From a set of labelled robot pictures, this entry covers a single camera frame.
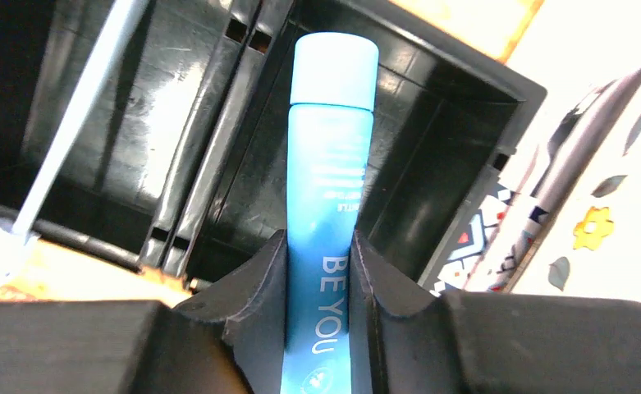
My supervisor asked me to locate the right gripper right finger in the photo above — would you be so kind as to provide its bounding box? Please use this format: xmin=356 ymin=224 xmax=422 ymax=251
xmin=349 ymin=233 xmax=641 ymax=393

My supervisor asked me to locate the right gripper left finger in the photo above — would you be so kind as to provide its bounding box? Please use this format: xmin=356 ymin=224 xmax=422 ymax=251
xmin=0 ymin=230 xmax=287 ymax=393

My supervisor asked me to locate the pink handled fork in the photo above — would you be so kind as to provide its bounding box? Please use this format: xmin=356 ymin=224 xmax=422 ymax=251
xmin=464 ymin=195 xmax=542 ymax=292

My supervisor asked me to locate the light blue toothbrush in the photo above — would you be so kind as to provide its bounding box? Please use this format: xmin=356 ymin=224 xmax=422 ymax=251
xmin=0 ymin=0 xmax=149 ymax=286

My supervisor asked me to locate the blue toothpaste tube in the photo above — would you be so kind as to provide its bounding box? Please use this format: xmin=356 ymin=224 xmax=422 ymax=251
xmin=281 ymin=32 xmax=379 ymax=393

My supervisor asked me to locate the black compartment organizer box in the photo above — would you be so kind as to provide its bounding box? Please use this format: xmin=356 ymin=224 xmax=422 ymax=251
xmin=0 ymin=0 xmax=548 ymax=284

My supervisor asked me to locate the square floral plate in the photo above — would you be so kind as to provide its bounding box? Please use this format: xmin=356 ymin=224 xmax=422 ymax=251
xmin=506 ymin=71 xmax=641 ymax=303

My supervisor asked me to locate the patterned white placemat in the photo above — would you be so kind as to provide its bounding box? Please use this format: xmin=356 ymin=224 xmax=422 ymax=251
xmin=421 ymin=1 xmax=641 ymax=296

